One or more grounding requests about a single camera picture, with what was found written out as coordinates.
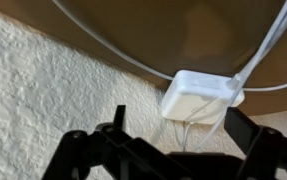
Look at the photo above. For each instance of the tan leather sofa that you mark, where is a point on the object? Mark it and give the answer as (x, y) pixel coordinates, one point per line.
(169, 33)

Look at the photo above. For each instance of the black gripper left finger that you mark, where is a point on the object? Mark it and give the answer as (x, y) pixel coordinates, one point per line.
(93, 156)

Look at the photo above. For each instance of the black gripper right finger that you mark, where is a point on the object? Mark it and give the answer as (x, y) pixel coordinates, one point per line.
(273, 153)

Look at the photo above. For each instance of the white power adapter brick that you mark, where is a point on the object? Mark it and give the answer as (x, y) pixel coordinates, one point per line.
(196, 96)

